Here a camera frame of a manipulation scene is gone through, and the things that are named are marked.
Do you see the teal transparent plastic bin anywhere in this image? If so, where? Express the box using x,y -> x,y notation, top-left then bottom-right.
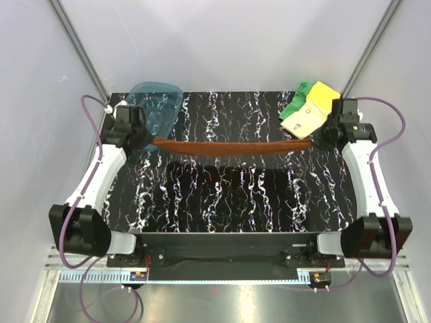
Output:
125,82 -> 183,139

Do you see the brown towel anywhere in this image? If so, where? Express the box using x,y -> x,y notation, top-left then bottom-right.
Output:
152,137 -> 312,157

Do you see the right aluminium frame post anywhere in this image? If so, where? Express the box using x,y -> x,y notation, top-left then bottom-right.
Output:
341,0 -> 404,97

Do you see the cream towel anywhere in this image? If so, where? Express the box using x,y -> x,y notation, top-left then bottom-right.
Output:
281,100 -> 330,139

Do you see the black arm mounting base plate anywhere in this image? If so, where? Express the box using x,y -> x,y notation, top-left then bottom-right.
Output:
107,232 -> 345,269

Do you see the left aluminium frame post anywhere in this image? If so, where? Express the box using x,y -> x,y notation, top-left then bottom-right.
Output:
47,0 -> 110,102

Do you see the aluminium frame rail front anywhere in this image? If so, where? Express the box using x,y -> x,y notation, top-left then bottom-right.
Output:
43,242 -> 410,287

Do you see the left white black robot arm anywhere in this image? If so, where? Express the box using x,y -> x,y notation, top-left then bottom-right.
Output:
48,106 -> 153,266

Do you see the yellow towel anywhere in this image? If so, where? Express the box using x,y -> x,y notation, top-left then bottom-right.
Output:
306,81 -> 341,115

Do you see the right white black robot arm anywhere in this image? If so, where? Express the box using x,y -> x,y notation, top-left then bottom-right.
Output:
306,98 -> 413,267

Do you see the aluminium frame post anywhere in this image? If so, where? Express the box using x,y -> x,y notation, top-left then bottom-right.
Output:
341,0 -> 404,97
47,0 -> 110,102

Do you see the green towel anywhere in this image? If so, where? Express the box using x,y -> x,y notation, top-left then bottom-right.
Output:
279,81 -> 314,120

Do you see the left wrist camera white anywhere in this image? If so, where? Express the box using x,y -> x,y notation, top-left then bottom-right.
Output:
104,105 -> 115,117

